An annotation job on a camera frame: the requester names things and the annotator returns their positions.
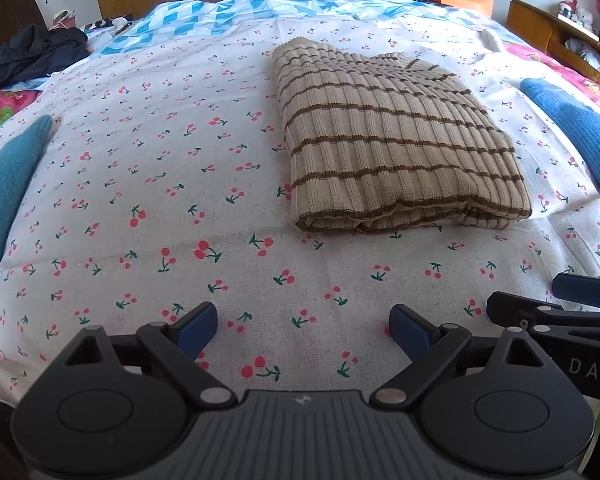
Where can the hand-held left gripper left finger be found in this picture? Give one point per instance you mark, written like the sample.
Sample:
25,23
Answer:
200,327

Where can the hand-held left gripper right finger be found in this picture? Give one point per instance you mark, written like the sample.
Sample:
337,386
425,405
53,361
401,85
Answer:
409,330

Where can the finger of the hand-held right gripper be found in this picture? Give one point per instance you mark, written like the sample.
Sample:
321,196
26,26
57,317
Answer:
587,290
525,307

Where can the beige striped ribbed sweater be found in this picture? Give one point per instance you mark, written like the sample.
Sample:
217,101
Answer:
380,130

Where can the cherry print bed sheet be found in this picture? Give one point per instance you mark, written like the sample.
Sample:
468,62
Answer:
155,185

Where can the blue knit cloth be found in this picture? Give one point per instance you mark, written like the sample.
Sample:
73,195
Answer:
580,120

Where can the pink strawberry print blanket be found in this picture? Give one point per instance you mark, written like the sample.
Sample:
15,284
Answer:
5,110
555,62

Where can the teal knit cloth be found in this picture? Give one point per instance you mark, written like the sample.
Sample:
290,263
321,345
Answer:
7,175

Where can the wooden bedside shelf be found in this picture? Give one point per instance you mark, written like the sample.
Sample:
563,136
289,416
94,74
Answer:
535,22

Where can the plush toys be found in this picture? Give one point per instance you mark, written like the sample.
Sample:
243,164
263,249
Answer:
577,14

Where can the blue checkered quilt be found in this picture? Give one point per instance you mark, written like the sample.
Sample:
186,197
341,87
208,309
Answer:
220,15

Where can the black and white cloth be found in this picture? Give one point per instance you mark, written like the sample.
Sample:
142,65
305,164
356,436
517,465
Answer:
105,25

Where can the dark navy jacket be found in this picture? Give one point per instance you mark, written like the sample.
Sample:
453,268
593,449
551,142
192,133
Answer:
25,52

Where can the small pink bag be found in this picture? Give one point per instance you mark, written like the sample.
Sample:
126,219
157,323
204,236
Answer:
64,20

